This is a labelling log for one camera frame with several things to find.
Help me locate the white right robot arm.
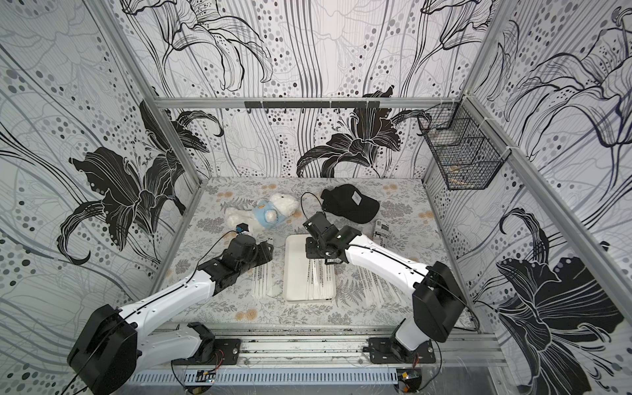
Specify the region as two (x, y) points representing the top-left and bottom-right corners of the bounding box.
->
(303, 212), (467, 352)

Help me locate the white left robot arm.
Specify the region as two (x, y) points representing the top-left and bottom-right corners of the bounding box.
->
(67, 234), (274, 394)

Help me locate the white rectangular storage tray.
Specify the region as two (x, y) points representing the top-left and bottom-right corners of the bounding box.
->
(282, 235), (337, 303)

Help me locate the black baseball cap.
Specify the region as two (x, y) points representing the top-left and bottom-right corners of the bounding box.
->
(320, 184), (380, 224)

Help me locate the white plush toy blue shirt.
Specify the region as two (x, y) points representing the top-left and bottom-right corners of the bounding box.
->
(225, 193), (299, 234)

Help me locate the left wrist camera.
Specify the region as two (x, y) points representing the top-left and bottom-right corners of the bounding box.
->
(235, 223), (250, 234)

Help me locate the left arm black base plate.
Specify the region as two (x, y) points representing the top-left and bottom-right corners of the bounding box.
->
(172, 338), (242, 367)

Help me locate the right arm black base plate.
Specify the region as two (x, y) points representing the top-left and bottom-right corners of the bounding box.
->
(362, 337), (437, 365)

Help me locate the white slotted cable duct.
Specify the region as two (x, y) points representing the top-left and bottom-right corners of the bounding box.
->
(128, 368), (398, 387)

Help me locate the black wire wall basket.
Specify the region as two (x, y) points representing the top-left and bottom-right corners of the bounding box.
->
(416, 102), (505, 191)

